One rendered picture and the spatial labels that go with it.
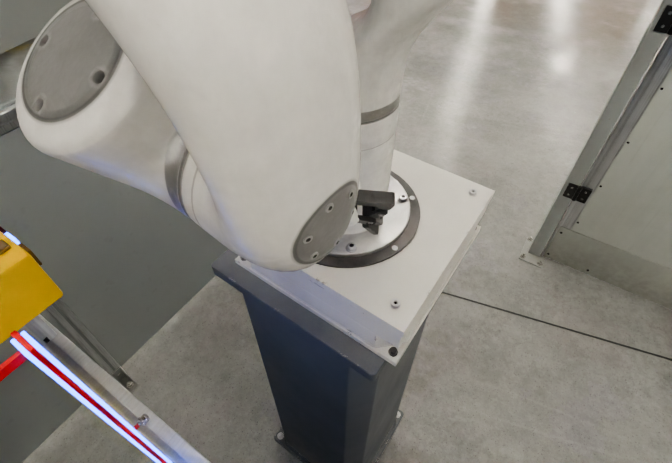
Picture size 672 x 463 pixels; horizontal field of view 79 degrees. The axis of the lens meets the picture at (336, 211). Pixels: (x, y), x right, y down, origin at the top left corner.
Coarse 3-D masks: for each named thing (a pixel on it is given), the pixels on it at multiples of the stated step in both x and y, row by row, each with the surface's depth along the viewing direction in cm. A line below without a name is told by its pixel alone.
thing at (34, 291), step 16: (0, 256) 48; (16, 256) 48; (0, 272) 47; (16, 272) 48; (32, 272) 50; (0, 288) 47; (16, 288) 49; (32, 288) 50; (48, 288) 52; (0, 304) 48; (16, 304) 50; (32, 304) 51; (48, 304) 53; (0, 320) 49; (16, 320) 50; (0, 336) 49
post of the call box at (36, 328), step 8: (32, 320) 59; (40, 320) 61; (24, 328) 59; (32, 328) 61; (40, 328) 61; (48, 328) 62; (32, 336) 60; (40, 336) 63; (48, 336) 63; (40, 344) 62
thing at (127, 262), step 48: (0, 144) 85; (0, 192) 88; (48, 192) 97; (96, 192) 108; (144, 192) 121; (48, 240) 102; (96, 240) 114; (144, 240) 129; (192, 240) 148; (96, 288) 120; (144, 288) 137; (192, 288) 160; (96, 336) 128; (144, 336) 147; (0, 384) 106; (48, 384) 119; (0, 432) 112; (48, 432) 127
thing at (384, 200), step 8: (360, 192) 36; (368, 192) 36; (376, 192) 36; (384, 192) 37; (392, 192) 37; (360, 200) 36; (368, 200) 36; (376, 200) 36; (384, 200) 36; (392, 200) 37; (376, 208) 39; (384, 208) 38
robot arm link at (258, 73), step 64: (128, 0) 11; (192, 0) 11; (256, 0) 12; (320, 0) 13; (192, 64) 11; (256, 64) 12; (320, 64) 14; (192, 128) 13; (256, 128) 13; (320, 128) 15; (192, 192) 19; (256, 192) 15; (320, 192) 16; (256, 256) 18; (320, 256) 20
